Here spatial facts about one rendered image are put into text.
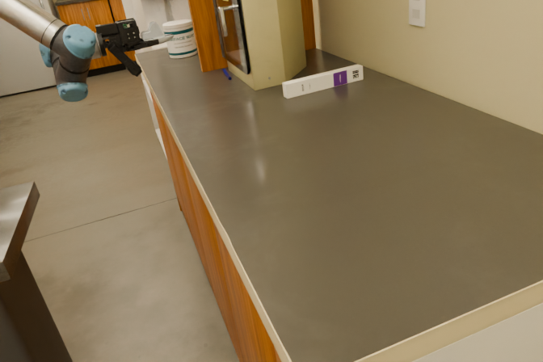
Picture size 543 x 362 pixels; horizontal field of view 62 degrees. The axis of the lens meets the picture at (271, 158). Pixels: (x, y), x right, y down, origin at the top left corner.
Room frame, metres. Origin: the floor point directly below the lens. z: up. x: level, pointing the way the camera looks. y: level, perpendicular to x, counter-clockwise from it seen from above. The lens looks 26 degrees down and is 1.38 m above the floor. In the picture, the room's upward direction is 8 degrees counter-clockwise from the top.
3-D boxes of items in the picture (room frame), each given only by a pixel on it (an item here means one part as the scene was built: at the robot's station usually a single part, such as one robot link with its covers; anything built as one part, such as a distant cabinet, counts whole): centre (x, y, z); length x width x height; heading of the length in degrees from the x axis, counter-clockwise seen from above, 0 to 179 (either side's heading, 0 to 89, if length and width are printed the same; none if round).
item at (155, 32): (1.37, 0.28, 1.17); 0.09 x 0.03 x 0.06; 105
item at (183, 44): (2.10, 0.34, 1.02); 0.13 x 0.13 x 0.15
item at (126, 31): (1.35, 0.39, 1.17); 0.12 x 0.08 x 0.09; 107
